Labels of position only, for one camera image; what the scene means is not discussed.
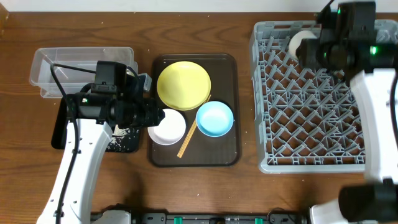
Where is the grey dishwasher rack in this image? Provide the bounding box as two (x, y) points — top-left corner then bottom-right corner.
(248, 19), (398, 174)

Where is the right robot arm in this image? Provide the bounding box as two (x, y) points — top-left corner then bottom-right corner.
(289, 29), (397, 223)

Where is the light blue bowl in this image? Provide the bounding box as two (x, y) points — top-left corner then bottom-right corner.
(196, 101), (234, 138)

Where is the black waste tray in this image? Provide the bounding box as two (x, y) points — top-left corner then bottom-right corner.
(51, 100), (141, 153)

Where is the yellow plate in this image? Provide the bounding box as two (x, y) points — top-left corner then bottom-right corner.
(156, 61), (211, 111)

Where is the white bowl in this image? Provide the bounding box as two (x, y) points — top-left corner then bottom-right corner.
(147, 108), (187, 146)

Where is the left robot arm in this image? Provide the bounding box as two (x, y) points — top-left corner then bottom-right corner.
(37, 92), (165, 223)

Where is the small pale green cup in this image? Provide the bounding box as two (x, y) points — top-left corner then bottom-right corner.
(288, 30), (318, 60)

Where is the dark brown serving tray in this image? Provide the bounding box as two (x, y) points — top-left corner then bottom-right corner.
(148, 53), (241, 167)

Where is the clear plastic bin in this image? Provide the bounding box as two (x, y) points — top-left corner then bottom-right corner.
(30, 47), (138, 98)

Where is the rice grains pile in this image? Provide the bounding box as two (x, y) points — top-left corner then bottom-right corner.
(106, 126), (141, 153)

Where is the wooden chopstick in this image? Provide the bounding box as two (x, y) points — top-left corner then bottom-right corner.
(177, 94), (212, 159)

